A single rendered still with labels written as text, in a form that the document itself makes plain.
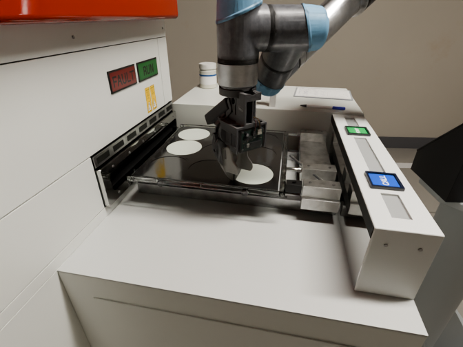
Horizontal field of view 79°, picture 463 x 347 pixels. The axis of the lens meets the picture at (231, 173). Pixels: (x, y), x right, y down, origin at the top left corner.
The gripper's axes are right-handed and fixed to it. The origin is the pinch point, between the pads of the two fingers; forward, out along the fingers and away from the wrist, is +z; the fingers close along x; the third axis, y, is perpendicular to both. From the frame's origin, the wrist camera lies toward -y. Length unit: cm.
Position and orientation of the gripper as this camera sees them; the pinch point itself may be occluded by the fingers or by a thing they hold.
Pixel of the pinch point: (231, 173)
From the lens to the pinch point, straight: 64.5
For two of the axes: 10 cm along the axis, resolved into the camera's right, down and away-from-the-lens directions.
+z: 0.0, 8.7, 4.9
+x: 8.4, -2.7, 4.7
